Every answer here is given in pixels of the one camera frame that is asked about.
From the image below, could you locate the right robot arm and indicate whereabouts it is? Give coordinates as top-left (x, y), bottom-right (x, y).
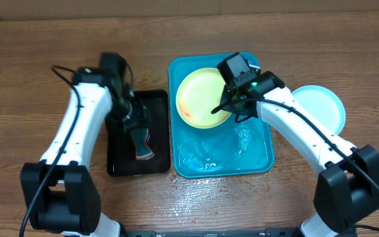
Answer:
top-left (213, 53), bottom-right (379, 236)

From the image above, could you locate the black plastic tray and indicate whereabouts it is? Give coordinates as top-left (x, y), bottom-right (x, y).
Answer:
top-left (105, 90), bottom-right (170, 176)

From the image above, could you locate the green and orange sponge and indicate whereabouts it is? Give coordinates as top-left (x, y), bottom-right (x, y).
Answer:
top-left (130, 128), bottom-right (154, 161)

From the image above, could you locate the green plate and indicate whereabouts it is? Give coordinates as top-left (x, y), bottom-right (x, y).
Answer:
top-left (176, 68), bottom-right (231, 129)

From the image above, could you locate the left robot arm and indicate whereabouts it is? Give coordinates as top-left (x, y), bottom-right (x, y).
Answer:
top-left (19, 53), bottom-right (154, 236)

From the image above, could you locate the teal plastic tray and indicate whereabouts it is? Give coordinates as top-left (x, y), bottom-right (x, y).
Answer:
top-left (168, 53), bottom-right (274, 178)

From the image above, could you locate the light blue plate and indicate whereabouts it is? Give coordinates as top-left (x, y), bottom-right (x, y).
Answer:
top-left (292, 85), bottom-right (346, 135)

